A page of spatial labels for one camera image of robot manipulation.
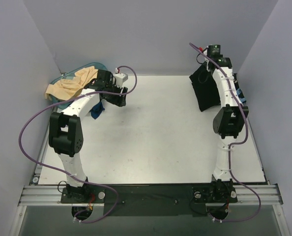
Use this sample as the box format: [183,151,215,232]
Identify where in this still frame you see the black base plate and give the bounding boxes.
[60,180,237,219]

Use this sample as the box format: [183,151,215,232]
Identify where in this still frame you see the aluminium frame rail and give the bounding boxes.
[18,184,283,206]

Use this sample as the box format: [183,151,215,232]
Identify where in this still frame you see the blue t shirt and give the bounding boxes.
[90,101,105,119]

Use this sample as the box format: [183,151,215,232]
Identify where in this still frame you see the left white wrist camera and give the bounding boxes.
[113,73,128,88]

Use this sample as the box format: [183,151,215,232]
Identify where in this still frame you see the folded black printed t shirt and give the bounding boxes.
[234,73,246,104]

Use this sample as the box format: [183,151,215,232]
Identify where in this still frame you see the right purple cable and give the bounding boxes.
[189,42,262,224]

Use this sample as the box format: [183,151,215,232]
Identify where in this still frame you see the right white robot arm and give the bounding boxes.
[205,44,248,201]

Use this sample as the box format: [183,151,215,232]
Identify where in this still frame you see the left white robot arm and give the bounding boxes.
[49,70,128,203]

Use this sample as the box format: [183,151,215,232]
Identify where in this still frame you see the beige t shirt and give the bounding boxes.
[44,66,98,101]

